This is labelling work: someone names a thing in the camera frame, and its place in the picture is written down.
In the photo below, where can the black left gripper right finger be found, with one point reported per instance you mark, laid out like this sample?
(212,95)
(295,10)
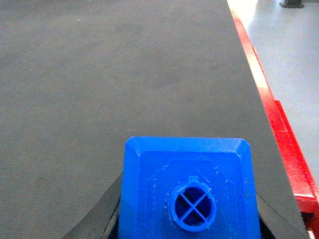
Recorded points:
(274,226)

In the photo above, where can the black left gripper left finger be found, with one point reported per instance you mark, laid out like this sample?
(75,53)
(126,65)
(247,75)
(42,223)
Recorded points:
(101,218)

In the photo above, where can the blue rectangular block part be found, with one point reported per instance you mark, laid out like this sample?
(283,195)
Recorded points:
(188,188)

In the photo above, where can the red metal table frame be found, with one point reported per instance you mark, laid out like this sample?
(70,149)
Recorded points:
(302,182)

